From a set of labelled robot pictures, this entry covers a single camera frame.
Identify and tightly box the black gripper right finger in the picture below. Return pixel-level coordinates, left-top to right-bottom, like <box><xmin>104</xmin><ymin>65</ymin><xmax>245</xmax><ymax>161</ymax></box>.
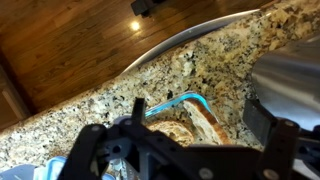
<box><xmin>243</xmin><ymin>99</ymin><xmax>277</xmax><ymax>146</ymax></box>

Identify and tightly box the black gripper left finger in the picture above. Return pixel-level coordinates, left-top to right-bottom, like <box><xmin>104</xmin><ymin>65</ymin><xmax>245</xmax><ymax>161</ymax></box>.
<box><xmin>131</xmin><ymin>98</ymin><xmax>146</xmax><ymax>123</ymax></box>

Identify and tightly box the bread slice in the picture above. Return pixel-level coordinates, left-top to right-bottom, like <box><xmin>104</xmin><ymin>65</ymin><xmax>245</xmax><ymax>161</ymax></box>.
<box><xmin>183</xmin><ymin>99</ymin><xmax>231</xmax><ymax>145</ymax></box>
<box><xmin>147</xmin><ymin>121</ymin><xmax>194</xmax><ymax>147</ymax></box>

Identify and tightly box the stainless steel toaster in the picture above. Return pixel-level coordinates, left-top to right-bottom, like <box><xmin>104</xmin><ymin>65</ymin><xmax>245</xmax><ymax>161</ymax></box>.
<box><xmin>252</xmin><ymin>33</ymin><xmax>320</xmax><ymax>130</ymax></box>

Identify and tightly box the flat bread slice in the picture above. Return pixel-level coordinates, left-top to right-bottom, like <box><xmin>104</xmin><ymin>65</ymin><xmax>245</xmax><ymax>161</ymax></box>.
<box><xmin>147</xmin><ymin>121</ymin><xmax>194</xmax><ymax>147</ymax></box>

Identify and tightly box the clear glass container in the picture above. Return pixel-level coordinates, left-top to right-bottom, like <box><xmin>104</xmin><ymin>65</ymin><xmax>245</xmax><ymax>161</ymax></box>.
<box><xmin>143</xmin><ymin>92</ymin><xmax>215</xmax><ymax>144</ymax></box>

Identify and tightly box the blue container lid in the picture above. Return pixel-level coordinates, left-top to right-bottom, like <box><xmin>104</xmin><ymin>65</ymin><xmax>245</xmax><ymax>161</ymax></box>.
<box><xmin>33</xmin><ymin>156</ymin><xmax>115</xmax><ymax>180</ymax></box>

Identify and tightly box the stainless steel sink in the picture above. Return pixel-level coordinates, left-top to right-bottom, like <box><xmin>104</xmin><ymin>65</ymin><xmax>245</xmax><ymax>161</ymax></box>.
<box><xmin>0</xmin><ymin>164</ymin><xmax>35</xmax><ymax>180</ymax></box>

